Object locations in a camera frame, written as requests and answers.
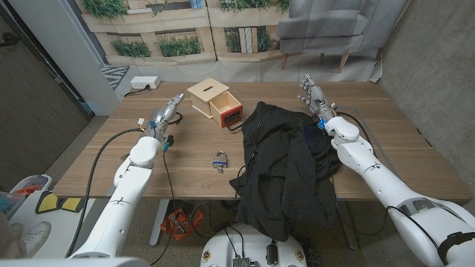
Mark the white table leg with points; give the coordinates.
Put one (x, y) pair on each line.
(159, 222)

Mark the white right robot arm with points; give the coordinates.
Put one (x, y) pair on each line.
(363, 159)

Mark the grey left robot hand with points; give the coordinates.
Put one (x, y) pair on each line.
(161, 118)

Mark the silver blue padlock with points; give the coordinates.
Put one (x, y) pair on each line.
(219, 160)

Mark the dark table leg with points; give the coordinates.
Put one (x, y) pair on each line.
(349, 230)

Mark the clear plastic storage box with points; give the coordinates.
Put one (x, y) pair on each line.
(9, 202)

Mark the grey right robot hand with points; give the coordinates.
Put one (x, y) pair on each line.
(317, 100)

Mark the dark wood-grain door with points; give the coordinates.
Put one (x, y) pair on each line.
(33, 111)

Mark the wooden box with drawer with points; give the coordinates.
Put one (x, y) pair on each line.
(232, 113)

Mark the yellow black-edged pad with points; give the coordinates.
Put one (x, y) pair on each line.
(72, 204)

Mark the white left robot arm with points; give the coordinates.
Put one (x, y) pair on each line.
(126, 185)

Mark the person leg brown trousers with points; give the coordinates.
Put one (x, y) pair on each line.
(7, 241)

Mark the orange tool bundle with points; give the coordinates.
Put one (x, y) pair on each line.
(174, 222)

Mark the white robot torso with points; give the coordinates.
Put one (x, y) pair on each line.
(252, 244)

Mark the black trousers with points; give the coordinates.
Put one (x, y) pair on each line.
(285, 167)

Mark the white sneaker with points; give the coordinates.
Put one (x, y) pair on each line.
(35, 237)

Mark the wooden box with slot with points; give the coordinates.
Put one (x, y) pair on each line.
(208, 89)

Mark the white plastic bin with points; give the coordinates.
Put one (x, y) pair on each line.
(33, 183)

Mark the white power strip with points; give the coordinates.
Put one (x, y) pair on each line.
(144, 82)

